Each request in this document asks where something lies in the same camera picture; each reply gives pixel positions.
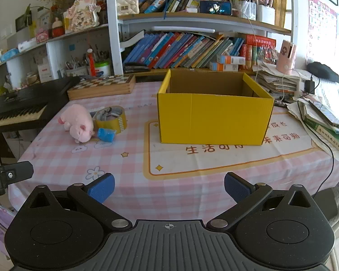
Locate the blue packet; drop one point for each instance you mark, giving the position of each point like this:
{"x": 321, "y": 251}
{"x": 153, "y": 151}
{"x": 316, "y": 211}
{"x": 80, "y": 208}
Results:
{"x": 106, "y": 135}

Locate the stack of worn notebooks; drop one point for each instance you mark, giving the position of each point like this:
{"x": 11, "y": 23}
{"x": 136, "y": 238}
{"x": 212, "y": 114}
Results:
{"x": 274, "y": 82}

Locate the white wooden bookshelf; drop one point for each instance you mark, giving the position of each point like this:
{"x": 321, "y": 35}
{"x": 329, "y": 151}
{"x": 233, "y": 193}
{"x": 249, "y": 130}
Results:
{"x": 114, "y": 34}

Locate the flat white box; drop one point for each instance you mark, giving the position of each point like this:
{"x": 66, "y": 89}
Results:
{"x": 26, "y": 45}

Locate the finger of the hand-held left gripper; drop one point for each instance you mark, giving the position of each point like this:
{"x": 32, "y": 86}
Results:
{"x": 19, "y": 171}

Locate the red thick book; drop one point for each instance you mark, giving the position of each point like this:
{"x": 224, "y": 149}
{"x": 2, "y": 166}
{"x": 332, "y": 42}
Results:
{"x": 260, "y": 40}

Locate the pink alphabet wall poster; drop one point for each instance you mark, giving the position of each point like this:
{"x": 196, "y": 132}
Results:
{"x": 322, "y": 25}

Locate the pink plush pig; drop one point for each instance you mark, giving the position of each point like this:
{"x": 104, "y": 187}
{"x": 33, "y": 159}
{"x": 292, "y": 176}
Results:
{"x": 76, "y": 121}

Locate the black power adapter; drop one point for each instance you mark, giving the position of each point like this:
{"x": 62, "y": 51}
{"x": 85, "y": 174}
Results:
{"x": 309, "y": 86}

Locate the pink checked tablecloth desktop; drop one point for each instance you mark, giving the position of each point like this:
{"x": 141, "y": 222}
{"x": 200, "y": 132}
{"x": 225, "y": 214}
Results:
{"x": 101, "y": 158}

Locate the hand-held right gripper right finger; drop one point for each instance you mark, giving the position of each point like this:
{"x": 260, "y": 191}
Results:
{"x": 236, "y": 187}

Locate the blue wet wipes pack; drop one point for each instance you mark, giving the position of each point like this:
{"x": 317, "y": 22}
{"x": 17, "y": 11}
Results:
{"x": 9, "y": 53}

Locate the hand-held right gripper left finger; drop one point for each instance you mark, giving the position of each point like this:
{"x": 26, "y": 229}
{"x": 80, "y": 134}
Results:
{"x": 103, "y": 187}

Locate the orange white small box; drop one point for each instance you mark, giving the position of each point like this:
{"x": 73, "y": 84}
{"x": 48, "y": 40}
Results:
{"x": 223, "y": 67}
{"x": 231, "y": 59}

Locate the red white figurine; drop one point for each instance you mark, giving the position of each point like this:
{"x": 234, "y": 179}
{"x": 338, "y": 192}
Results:
{"x": 57, "y": 28}

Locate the white box red label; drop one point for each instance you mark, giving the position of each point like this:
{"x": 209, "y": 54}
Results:
{"x": 45, "y": 72}

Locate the smartphone with lit screen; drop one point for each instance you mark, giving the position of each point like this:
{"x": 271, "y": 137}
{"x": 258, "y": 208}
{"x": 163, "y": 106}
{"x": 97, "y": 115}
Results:
{"x": 215, "y": 8}

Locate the black stapler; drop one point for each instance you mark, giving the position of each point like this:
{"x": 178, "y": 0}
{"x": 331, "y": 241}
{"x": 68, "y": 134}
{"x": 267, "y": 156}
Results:
{"x": 135, "y": 68}

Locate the white light bar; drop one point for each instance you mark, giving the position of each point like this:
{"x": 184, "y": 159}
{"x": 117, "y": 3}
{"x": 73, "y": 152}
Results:
{"x": 183, "y": 29}

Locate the clear plastic bag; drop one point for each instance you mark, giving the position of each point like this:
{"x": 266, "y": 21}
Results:
{"x": 247, "y": 10}

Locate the pink pig decoration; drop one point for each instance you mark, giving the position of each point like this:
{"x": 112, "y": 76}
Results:
{"x": 82, "y": 14}

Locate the white cubby shelf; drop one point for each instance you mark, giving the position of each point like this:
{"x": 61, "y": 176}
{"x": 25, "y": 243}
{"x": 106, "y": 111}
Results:
{"x": 55, "y": 53}

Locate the black electronic keyboard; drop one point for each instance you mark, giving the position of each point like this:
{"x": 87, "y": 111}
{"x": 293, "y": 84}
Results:
{"x": 22, "y": 101}

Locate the white pen holder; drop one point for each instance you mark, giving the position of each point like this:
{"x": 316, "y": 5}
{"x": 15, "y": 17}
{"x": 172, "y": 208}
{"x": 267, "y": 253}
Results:
{"x": 265, "y": 14}

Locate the yellow tape roll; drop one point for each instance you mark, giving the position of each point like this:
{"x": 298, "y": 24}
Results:
{"x": 108, "y": 126}

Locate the row of blue children's books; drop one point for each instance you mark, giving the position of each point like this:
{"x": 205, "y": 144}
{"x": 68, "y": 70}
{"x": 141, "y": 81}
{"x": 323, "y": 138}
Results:
{"x": 180, "y": 50}

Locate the white jar green lid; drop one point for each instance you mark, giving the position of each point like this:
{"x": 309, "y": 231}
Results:
{"x": 102, "y": 69}

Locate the yellow cardboard box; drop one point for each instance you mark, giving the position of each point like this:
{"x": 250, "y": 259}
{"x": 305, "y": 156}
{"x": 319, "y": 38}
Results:
{"x": 209, "y": 118}

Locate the pink tissue box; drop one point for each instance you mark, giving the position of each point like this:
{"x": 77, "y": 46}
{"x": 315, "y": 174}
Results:
{"x": 42, "y": 35}

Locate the black fabric cap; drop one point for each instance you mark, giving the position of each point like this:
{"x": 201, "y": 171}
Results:
{"x": 323, "y": 72}

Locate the wooden chessboard box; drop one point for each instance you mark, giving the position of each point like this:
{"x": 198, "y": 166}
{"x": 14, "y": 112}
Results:
{"x": 101, "y": 89}

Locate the green thick book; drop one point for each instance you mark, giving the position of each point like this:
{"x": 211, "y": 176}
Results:
{"x": 327, "y": 140}

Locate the pile of loose newspapers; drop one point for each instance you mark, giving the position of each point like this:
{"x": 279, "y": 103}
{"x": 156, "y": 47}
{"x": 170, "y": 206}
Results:
{"x": 330, "y": 93}

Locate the dark photo frame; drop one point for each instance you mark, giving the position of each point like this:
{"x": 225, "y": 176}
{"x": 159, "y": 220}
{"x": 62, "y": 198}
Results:
{"x": 23, "y": 23}

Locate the row of tan books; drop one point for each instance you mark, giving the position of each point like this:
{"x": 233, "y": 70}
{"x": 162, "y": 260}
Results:
{"x": 281, "y": 8}

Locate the pen holders with pens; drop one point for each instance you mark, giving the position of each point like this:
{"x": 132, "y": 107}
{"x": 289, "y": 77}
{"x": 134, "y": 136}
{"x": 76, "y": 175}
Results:
{"x": 75, "y": 67}

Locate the white quilted handbag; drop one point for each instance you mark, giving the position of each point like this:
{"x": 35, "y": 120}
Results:
{"x": 127, "y": 5}

